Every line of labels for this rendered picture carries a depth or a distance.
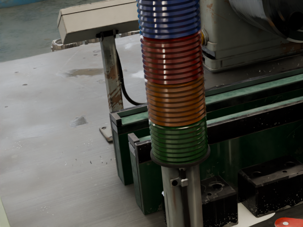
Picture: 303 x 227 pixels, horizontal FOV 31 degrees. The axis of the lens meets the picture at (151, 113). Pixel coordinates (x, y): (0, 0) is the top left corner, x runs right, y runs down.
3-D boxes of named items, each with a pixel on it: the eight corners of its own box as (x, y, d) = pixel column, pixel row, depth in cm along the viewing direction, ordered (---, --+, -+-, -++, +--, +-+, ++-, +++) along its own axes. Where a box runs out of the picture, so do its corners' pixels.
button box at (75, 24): (143, 29, 113) (136, 5, 114) (152, 17, 107) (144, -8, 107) (62, 45, 109) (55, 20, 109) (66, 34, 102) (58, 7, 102)
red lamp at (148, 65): (188, 60, 59) (185, 18, 57) (214, 76, 53) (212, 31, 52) (135, 71, 57) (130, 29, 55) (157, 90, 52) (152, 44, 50)
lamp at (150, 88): (191, 98, 61) (188, 60, 59) (216, 118, 55) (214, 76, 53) (140, 111, 59) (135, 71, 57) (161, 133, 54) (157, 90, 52)
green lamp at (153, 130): (194, 135, 62) (191, 98, 61) (218, 157, 57) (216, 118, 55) (144, 148, 61) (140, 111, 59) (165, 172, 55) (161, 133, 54)
